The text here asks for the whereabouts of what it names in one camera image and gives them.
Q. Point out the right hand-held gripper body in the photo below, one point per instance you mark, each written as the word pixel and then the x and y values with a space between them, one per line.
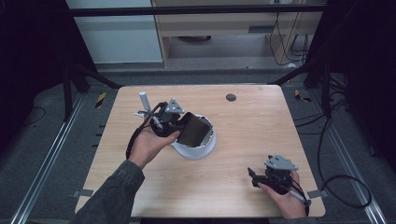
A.
pixel 278 174

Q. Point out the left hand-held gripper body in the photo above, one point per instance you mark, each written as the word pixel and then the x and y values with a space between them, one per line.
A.
pixel 165 121

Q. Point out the black pouch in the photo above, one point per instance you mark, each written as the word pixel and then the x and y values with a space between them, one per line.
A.
pixel 194 130

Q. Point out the white bowl with foil rim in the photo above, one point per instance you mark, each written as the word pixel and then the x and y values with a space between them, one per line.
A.
pixel 212 133

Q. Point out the person's right hand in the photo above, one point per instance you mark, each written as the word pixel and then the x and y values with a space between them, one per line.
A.
pixel 288 202

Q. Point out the person's left hand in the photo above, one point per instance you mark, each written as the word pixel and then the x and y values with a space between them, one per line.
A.
pixel 148 147

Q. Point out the grey tape strip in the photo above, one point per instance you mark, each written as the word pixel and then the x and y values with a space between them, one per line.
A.
pixel 82 193
pixel 317 194

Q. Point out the grey table grommet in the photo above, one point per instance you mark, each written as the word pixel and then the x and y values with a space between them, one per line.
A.
pixel 231 97

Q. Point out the white cabinet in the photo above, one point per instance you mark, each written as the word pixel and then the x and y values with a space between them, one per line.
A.
pixel 118 37

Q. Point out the light wooden desk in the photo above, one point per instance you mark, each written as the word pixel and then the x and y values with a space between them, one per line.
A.
pixel 218 23

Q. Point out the black curtain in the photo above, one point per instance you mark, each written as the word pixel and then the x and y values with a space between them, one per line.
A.
pixel 31 46
pixel 361 62

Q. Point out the white stand with post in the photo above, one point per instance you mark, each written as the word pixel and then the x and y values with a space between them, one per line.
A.
pixel 193 153

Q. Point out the metal floor rail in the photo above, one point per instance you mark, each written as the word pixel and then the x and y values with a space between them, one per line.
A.
pixel 46 158
pixel 351 161

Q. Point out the black frame leg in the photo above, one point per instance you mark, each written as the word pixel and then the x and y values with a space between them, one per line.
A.
pixel 67 93
pixel 326 90

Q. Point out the black frame crossbar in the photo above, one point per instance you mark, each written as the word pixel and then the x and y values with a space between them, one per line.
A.
pixel 186 10

